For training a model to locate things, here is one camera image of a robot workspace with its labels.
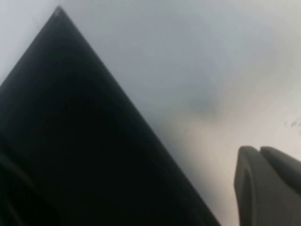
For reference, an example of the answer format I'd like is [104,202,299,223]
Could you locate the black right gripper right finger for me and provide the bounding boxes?
[260,146,301,226]

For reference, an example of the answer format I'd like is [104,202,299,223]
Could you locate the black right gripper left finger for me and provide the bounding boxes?
[233,145,291,226]

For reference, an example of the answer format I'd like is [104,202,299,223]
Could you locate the black glasses case printed side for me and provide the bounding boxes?
[0,5,222,226]

